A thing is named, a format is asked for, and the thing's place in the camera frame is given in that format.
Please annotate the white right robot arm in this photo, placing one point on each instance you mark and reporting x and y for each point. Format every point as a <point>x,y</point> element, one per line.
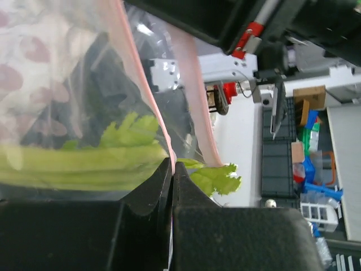
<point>282,60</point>

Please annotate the green celery stalk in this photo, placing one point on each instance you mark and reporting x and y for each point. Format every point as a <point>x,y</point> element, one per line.
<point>127,154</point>

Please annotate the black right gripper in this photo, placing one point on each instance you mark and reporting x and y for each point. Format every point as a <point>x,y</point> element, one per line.
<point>332,25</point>

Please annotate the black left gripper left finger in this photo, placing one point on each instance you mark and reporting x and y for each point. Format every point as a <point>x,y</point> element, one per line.
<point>128,234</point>

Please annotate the clear pink-dotted zip bag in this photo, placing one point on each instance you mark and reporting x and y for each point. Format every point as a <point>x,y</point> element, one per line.
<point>70,68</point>

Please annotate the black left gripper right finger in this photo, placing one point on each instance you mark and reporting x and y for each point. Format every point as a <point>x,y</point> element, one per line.
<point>209,237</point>

